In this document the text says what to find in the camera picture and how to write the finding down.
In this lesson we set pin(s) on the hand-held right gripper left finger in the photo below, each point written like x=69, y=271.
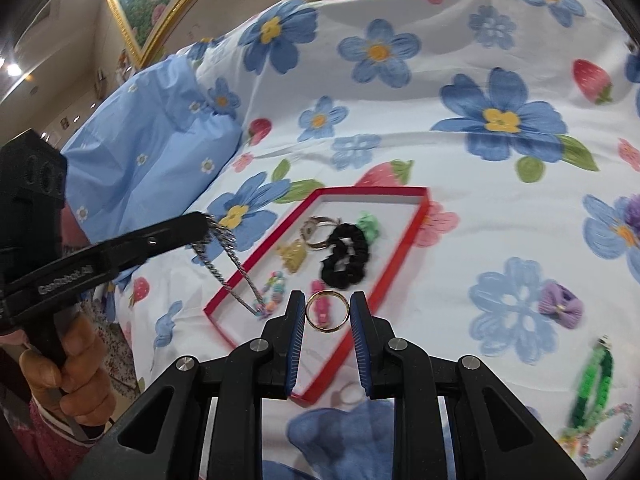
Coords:
x=295, y=345

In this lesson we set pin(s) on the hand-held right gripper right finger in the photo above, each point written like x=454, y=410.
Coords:
x=360, y=345

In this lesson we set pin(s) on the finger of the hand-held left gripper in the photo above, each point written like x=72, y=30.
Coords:
x=150, y=244

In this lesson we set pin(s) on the pink hair clip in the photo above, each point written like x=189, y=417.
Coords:
x=318, y=286

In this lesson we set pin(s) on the black scrunchie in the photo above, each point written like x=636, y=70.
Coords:
x=332, y=270

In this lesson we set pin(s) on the yellow hair claw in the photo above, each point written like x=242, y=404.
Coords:
x=292, y=257

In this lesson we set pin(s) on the red shallow box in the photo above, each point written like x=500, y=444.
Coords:
x=345, y=205

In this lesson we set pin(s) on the person's left forearm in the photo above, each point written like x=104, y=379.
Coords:
x=45, y=452

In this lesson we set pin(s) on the person's left hand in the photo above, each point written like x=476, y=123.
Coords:
x=80, y=375

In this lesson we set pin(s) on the light blue pillow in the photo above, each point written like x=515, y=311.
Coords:
x=165, y=125

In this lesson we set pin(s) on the purple bow hair clip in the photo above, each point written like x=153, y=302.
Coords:
x=560, y=305

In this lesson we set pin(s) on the gold framed picture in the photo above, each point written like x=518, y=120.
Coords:
x=150, y=5

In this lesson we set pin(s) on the blue floral bed sheet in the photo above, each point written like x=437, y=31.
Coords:
x=425, y=50

